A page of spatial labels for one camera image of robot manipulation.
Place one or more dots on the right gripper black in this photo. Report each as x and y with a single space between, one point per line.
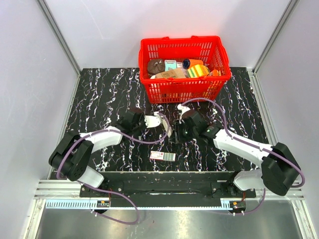
179 124

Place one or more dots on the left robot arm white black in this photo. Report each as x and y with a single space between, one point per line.
72 155

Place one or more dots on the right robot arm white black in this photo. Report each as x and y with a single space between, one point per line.
276 170

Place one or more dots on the teal small box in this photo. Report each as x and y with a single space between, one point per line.
170 64

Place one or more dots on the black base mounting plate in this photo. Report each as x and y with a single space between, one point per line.
215 184

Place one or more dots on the brown cardboard box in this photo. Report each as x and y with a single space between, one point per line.
174 73

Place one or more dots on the yellow green striped package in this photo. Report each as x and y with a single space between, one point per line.
197 71

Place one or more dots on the red plastic basket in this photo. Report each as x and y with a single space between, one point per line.
209 49

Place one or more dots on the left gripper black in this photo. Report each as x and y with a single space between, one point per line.
143 118

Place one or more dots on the orange bottle blue cap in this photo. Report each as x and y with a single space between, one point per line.
188 63

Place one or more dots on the red white staple box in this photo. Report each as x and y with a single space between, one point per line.
163 156

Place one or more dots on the brown round item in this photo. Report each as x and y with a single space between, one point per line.
155 66

